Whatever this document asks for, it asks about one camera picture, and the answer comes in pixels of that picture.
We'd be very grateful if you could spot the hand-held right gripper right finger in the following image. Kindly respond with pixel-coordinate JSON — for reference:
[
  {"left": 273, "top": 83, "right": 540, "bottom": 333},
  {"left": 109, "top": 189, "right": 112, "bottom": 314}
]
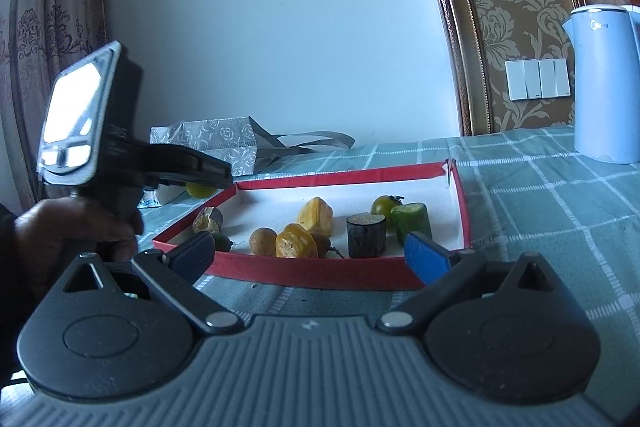
[{"left": 375, "top": 231, "right": 586, "bottom": 335}]

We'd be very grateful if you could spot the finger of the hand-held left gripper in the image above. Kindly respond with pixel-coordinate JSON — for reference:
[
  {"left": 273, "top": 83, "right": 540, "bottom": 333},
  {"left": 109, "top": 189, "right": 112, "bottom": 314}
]
[
  {"left": 147, "top": 146, "right": 235, "bottom": 182},
  {"left": 159, "top": 177, "right": 232, "bottom": 190}
]

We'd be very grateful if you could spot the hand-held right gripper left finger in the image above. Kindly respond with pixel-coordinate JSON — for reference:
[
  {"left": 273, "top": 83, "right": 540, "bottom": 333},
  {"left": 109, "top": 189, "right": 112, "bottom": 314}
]
[{"left": 47, "top": 231, "right": 249, "bottom": 336}]

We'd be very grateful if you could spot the green tomato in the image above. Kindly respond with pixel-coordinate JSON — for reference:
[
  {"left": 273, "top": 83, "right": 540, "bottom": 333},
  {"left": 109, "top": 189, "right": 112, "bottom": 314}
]
[
  {"left": 186, "top": 181, "right": 218, "bottom": 199},
  {"left": 370, "top": 194, "right": 405, "bottom": 220}
]

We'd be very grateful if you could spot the brown potato chunk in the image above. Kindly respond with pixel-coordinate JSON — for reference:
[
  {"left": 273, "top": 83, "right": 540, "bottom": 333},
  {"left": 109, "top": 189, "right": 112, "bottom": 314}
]
[{"left": 192, "top": 206, "right": 224, "bottom": 235}]

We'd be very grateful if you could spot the green cucumber chunk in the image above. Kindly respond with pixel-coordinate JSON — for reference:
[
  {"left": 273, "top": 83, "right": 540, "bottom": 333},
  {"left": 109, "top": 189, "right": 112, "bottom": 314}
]
[{"left": 391, "top": 203, "right": 433, "bottom": 248}]

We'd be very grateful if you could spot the dark eggplant chunk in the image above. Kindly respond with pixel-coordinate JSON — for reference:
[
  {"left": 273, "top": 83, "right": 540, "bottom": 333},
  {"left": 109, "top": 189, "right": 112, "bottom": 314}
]
[{"left": 346, "top": 213, "right": 387, "bottom": 259}]

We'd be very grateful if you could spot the brown longan with stem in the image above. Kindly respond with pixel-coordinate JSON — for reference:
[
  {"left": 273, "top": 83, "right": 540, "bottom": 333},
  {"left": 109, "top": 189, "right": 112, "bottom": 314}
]
[{"left": 310, "top": 231, "right": 346, "bottom": 259}]

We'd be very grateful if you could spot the yellow pepper piece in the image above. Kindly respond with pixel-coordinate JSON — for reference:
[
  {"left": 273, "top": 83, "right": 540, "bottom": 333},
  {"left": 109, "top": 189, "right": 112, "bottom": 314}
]
[{"left": 275, "top": 223, "right": 318, "bottom": 259}]

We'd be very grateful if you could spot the red shallow cardboard tray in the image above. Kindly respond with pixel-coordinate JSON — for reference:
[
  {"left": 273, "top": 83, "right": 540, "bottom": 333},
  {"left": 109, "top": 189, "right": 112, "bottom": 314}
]
[{"left": 152, "top": 159, "right": 472, "bottom": 292}]

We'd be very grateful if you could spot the yellow jackfruit piece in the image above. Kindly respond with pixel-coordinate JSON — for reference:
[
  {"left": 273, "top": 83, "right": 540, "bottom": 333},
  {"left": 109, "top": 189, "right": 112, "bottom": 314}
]
[{"left": 297, "top": 197, "right": 334, "bottom": 235}]

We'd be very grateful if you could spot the person's left hand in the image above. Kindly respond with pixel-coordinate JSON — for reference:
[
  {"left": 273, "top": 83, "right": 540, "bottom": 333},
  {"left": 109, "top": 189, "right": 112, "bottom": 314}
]
[{"left": 14, "top": 198, "right": 145, "bottom": 288}]

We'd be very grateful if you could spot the silver patterned gift bag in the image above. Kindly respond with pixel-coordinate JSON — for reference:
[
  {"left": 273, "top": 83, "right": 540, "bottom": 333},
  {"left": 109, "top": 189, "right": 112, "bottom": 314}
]
[{"left": 150, "top": 117, "right": 356, "bottom": 180}]

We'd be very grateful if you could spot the white tissue pack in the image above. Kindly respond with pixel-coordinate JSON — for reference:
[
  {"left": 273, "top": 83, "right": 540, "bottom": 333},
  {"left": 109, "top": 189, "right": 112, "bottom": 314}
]
[{"left": 137, "top": 187, "right": 186, "bottom": 209}]

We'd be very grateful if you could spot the green checkered tablecloth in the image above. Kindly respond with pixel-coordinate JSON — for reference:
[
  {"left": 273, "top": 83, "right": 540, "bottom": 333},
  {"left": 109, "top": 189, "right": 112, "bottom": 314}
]
[{"left": 135, "top": 124, "right": 640, "bottom": 408}]

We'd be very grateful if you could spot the light blue electric kettle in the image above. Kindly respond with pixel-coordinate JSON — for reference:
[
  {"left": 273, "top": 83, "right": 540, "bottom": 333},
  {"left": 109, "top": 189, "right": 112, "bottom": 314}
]
[{"left": 561, "top": 4, "right": 640, "bottom": 165}]

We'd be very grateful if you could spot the white wall switch panel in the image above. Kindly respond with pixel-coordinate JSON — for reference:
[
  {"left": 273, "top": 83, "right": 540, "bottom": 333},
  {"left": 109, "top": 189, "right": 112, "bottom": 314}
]
[{"left": 505, "top": 58, "right": 572, "bottom": 100}]

